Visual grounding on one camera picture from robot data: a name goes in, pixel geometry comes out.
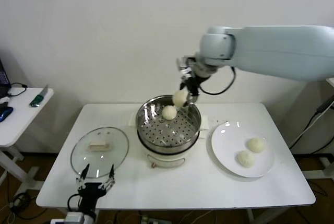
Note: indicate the white steamed baozi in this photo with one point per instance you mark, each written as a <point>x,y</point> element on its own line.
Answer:
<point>256,145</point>
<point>169,113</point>
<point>245,159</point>
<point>180,98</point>

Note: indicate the stainless steel steamer basket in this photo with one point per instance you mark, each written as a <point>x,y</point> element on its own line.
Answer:
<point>167,150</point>

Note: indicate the white table with print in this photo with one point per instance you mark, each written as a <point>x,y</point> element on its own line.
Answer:
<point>331,81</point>

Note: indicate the white work table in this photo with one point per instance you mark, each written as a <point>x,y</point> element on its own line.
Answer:
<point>182,190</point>

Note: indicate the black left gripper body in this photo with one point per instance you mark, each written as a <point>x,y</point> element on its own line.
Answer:
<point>91,190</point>

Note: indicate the large white plate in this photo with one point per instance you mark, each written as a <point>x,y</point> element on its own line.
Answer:
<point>229,164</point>

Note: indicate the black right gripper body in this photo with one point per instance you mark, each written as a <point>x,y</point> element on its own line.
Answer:
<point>194,81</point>

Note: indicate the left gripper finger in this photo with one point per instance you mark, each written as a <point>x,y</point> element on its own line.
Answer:
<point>84,178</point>
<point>111,178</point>

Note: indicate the white electric cooking pot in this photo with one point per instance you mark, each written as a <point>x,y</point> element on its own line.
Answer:
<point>167,161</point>

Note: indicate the white side table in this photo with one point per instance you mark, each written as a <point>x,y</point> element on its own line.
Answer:
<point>21,119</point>

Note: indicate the white table foot bar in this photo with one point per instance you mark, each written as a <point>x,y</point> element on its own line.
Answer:
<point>326,162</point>

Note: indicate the round glass pot lid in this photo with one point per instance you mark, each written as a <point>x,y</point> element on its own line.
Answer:
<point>114,156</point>

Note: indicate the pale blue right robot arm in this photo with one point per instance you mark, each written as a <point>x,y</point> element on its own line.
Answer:
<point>274,49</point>

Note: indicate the blue computer mouse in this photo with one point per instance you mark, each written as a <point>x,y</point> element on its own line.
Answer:
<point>5,113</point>

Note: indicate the dark laptop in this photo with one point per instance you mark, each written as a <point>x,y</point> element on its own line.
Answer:
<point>3,77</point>

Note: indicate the grey floor power strip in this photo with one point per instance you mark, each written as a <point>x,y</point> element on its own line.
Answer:
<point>152,220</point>

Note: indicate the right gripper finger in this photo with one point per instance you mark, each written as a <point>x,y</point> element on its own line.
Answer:
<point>193,98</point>
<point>184,84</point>

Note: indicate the black power adapter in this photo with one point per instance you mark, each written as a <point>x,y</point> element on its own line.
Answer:
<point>324,105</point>

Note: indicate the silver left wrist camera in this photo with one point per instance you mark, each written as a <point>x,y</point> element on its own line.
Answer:
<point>75,218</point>

